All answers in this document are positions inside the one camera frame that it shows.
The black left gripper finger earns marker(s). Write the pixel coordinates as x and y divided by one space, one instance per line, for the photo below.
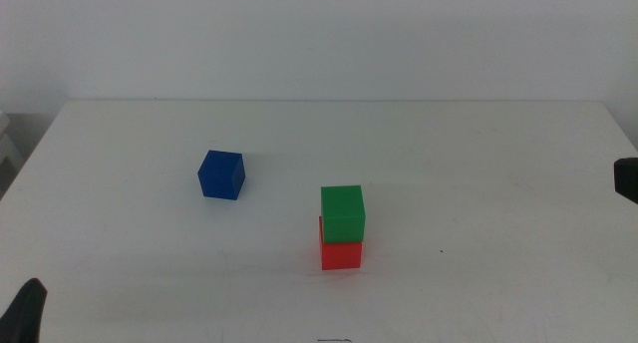
22 315

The blue cube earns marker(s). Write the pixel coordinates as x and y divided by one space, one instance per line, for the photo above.
222 176

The green cube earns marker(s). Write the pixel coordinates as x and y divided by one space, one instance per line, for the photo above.
343 214

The red cube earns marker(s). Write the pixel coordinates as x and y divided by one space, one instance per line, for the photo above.
341 256

